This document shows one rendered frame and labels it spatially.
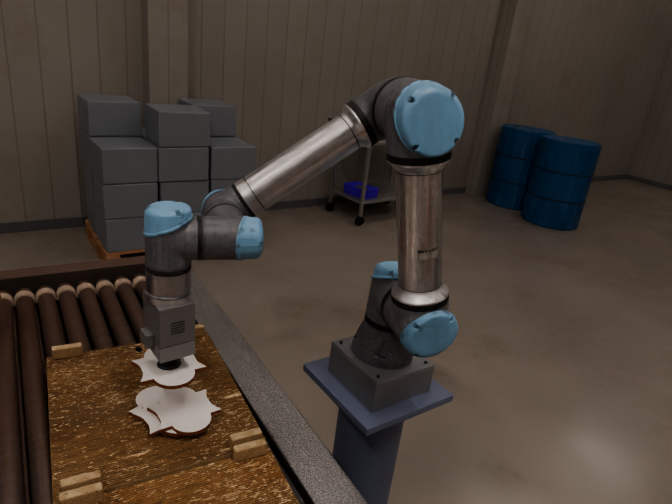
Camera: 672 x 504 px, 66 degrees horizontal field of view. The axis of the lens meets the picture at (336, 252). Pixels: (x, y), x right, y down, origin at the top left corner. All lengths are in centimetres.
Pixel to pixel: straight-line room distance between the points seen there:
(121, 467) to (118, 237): 294
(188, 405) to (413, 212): 56
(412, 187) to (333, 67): 449
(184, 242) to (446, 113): 47
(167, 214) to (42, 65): 369
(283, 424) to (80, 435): 37
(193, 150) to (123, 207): 61
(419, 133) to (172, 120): 296
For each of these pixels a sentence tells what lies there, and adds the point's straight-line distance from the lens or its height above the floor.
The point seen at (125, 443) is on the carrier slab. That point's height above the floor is 94.
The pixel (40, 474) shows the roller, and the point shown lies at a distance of 104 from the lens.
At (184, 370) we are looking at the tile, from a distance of 100.
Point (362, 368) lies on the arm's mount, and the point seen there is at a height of 95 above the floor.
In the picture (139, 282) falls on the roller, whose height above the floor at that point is 92.
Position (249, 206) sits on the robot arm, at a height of 133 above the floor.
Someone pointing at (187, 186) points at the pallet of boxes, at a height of 58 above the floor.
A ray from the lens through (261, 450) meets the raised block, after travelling 98.
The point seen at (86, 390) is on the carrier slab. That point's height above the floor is 94.
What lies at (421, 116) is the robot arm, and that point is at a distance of 87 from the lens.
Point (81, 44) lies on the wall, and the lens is 452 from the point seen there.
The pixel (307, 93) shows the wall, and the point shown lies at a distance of 525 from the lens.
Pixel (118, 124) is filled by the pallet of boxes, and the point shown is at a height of 94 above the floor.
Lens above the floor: 163
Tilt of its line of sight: 22 degrees down
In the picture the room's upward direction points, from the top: 7 degrees clockwise
